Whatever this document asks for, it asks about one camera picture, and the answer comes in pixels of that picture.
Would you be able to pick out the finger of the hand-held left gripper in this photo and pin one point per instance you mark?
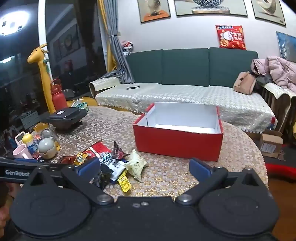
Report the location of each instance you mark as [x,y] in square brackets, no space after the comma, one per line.
[55,165]

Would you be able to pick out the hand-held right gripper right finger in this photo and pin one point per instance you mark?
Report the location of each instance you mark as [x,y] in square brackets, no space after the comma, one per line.
[199,168]

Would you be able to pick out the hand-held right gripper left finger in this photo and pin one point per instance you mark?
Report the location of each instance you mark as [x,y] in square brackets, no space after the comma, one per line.
[89,166]

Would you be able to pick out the small yellow green snack packet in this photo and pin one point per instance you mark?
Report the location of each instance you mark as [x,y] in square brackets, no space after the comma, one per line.
[81,158]

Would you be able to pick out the brown snack packet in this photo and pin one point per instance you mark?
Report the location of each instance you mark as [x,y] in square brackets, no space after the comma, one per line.
[67,160]

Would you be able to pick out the teal striped snack packet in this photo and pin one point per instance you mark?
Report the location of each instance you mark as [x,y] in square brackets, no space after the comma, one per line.
[106,158]

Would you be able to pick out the red snack packet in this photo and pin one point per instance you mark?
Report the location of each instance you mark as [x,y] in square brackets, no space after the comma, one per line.
[98,148]

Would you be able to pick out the white snack packet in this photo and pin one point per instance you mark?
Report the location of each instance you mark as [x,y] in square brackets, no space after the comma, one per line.
[118,170]

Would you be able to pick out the red cardboard box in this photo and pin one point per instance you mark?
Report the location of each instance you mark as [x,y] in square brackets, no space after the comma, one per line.
[175,143]

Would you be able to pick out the grey round egg ornament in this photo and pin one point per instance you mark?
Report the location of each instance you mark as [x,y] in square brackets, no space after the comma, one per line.
[46,147]

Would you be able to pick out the pink cup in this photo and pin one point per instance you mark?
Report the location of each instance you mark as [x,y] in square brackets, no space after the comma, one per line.
[22,153]

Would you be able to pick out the yellow capped white bottle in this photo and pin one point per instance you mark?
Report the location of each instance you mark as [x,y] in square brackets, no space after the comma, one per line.
[31,144]

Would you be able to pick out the glass jar with yellow lid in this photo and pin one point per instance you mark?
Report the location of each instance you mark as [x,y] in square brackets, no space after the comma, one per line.
[47,133]

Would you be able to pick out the black electric grill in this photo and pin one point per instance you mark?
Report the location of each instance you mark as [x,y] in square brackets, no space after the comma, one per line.
[66,117]

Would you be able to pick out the green tissue pack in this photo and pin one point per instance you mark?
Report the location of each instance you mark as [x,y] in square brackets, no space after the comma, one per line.
[83,106]

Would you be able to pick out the red water bottle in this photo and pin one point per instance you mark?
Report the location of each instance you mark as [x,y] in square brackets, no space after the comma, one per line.
[58,97]

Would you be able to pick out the beige sofa seat cover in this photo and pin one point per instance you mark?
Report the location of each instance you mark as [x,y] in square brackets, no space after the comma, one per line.
[175,97]

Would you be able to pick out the small cardboard box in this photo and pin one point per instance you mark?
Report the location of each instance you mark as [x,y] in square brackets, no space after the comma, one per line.
[271,143]

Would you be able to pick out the red and black stool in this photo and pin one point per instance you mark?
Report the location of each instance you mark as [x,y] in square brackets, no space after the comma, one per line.
[282,170]

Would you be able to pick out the beige sofa armrest cover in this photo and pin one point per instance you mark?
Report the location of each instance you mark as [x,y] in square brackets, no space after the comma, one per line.
[104,83]

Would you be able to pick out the blue bottle with red cap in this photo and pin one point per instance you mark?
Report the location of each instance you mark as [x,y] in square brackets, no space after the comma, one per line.
[273,122]

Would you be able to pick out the yellow giraffe toy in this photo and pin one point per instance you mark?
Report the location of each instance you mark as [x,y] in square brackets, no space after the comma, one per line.
[45,78]

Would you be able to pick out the black remote control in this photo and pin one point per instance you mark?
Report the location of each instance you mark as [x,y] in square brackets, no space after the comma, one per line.
[133,87]

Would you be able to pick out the tan bag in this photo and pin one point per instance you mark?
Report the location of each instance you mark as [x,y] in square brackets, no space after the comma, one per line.
[244,83]

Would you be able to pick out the wooden armchair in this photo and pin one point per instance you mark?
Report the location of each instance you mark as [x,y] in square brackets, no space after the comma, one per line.
[269,99]

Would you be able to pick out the green sofa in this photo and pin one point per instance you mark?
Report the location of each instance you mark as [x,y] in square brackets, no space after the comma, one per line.
[185,67]

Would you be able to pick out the dark grey garment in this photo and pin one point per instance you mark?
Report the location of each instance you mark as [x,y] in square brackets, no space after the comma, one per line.
[263,80]

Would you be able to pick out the beige armchair cover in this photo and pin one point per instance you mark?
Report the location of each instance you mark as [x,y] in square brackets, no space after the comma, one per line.
[277,89]

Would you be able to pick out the grey curtain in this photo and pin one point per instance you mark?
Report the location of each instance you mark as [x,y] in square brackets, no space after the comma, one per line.
[118,58]

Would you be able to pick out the dark glass window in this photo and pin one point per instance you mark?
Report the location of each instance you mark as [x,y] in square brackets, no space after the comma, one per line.
[69,46]

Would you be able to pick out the red and white plush toy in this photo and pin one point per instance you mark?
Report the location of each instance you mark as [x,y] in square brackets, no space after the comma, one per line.
[127,47]

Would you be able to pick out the pink puffer jacket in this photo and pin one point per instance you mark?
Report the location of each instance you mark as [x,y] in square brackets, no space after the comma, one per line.
[279,71]

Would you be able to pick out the red printed pillow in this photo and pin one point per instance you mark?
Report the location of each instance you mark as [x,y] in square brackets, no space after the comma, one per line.
[231,37]

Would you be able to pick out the yellow curtain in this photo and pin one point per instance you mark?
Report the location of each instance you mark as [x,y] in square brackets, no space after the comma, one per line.
[103,23]

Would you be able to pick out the wide framed wall picture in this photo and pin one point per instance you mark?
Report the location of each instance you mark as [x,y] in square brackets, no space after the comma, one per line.
[208,8]

